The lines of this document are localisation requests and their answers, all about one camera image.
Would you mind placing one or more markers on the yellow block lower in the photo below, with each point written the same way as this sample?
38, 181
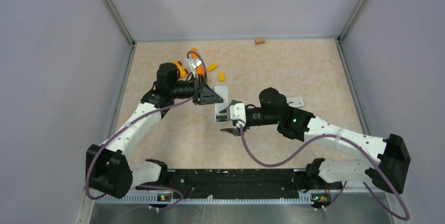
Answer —
221, 76

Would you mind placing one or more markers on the white air conditioner remote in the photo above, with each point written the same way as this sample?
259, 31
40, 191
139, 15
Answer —
296, 102

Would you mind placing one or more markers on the white remote with dark screen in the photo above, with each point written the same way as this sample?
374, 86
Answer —
220, 107

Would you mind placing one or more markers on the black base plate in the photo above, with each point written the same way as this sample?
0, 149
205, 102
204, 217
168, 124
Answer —
234, 184

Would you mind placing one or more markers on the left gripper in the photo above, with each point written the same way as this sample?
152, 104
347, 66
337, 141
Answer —
209, 97

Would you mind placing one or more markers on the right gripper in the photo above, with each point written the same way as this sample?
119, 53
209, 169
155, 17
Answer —
236, 131

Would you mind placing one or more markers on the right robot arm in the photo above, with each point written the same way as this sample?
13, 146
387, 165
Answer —
384, 162

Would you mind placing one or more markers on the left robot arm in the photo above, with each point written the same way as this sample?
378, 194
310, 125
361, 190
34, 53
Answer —
107, 166

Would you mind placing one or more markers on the yellow toy car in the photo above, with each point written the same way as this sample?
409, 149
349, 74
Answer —
182, 71

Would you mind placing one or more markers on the orange toy microphone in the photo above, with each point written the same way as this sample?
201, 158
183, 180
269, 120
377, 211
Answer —
193, 55

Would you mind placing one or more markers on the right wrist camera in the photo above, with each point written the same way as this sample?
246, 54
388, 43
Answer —
237, 114

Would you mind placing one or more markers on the yellow block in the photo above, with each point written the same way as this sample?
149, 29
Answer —
221, 76
212, 67

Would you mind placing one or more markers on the yellow block upper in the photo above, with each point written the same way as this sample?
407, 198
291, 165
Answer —
212, 67

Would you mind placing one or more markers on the brown wooden block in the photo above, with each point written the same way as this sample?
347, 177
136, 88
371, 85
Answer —
260, 41

